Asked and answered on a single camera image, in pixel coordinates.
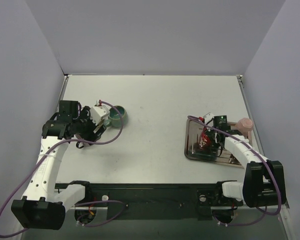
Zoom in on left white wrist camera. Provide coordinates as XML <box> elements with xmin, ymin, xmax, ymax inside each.
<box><xmin>89</xmin><ymin>100</ymin><xmax>110</xmax><ymax>126</ymax></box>

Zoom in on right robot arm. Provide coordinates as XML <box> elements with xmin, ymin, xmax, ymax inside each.
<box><xmin>206</xmin><ymin>115</ymin><xmax>287</xmax><ymax>208</ymax></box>

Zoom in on metal tray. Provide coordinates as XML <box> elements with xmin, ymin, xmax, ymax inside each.
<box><xmin>184</xmin><ymin>119</ymin><xmax>243</xmax><ymax>168</ymax></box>

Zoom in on aluminium rail frame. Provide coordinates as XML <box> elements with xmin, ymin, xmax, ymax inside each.
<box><xmin>20</xmin><ymin>74</ymin><xmax>290</xmax><ymax>240</ymax></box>

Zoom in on red mug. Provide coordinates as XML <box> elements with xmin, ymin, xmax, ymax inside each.
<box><xmin>198</xmin><ymin>127</ymin><xmax>215</xmax><ymax>150</ymax></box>

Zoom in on green ceramic mug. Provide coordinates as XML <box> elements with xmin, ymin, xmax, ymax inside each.
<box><xmin>104</xmin><ymin>105</ymin><xmax>128</xmax><ymax>128</ymax></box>

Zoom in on pink ceramic mug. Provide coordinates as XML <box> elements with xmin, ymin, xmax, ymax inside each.
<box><xmin>235</xmin><ymin>118</ymin><xmax>254</xmax><ymax>139</ymax></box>

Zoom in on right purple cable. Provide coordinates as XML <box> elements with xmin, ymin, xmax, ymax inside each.
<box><xmin>187</xmin><ymin>115</ymin><xmax>283</xmax><ymax>227</ymax></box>

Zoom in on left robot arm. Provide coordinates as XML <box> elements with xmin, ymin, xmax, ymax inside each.
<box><xmin>11</xmin><ymin>100</ymin><xmax>110</xmax><ymax>230</ymax></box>

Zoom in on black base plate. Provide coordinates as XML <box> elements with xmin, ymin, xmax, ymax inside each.
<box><xmin>71</xmin><ymin>183</ymin><xmax>243</xmax><ymax>224</ymax></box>

